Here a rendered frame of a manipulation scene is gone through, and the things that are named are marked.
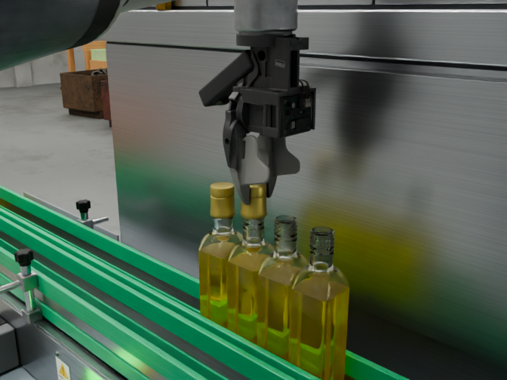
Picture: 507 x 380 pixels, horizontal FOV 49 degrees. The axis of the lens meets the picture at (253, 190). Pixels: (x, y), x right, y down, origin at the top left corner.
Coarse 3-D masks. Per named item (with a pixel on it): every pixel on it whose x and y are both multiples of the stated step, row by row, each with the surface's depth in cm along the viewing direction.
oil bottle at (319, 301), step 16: (304, 272) 68; (320, 272) 67; (336, 272) 68; (304, 288) 67; (320, 288) 66; (336, 288) 67; (304, 304) 68; (320, 304) 66; (336, 304) 68; (304, 320) 68; (320, 320) 67; (336, 320) 68; (304, 336) 69; (320, 336) 67; (336, 336) 69; (304, 352) 70; (320, 352) 68; (336, 352) 70; (304, 368) 70; (320, 368) 69; (336, 368) 71
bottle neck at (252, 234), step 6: (246, 222) 74; (252, 222) 74; (258, 222) 74; (246, 228) 74; (252, 228) 74; (258, 228) 74; (246, 234) 75; (252, 234) 74; (258, 234) 74; (246, 240) 75; (252, 240) 74; (258, 240) 75
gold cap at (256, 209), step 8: (264, 184) 73; (256, 192) 72; (264, 192) 73; (256, 200) 72; (264, 200) 73; (248, 208) 73; (256, 208) 73; (264, 208) 74; (248, 216) 73; (256, 216) 73; (264, 216) 74
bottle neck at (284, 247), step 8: (280, 216) 71; (288, 216) 72; (280, 224) 70; (288, 224) 69; (296, 224) 70; (280, 232) 70; (288, 232) 70; (296, 232) 71; (280, 240) 70; (288, 240) 70; (296, 240) 71; (280, 248) 71; (288, 248) 70; (296, 248) 72; (280, 256) 71; (288, 256) 71
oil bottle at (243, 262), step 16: (240, 256) 75; (256, 256) 74; (240, 272) 75; (256, 272) 74; (240, 288) 76; (256, 288) 74; (240, 304) 77; (256, 304) 75; (240, 320) 77; (256, 320) 76; (256, 336) 76
